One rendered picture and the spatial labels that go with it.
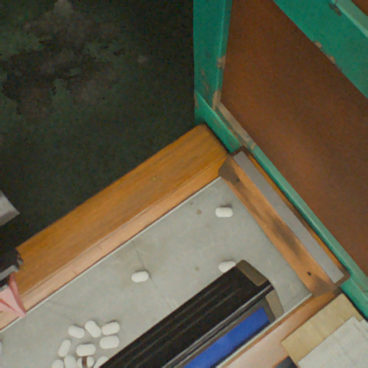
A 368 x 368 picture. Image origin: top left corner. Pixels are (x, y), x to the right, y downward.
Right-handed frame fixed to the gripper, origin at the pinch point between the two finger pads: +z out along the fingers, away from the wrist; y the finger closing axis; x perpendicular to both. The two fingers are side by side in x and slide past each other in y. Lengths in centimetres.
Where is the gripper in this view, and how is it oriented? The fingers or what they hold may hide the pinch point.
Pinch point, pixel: (21, 311)
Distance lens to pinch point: 74.7
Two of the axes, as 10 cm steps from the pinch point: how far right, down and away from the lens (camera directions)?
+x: -3.4, -2.8, 9.0
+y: 8.3, -5.4, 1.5
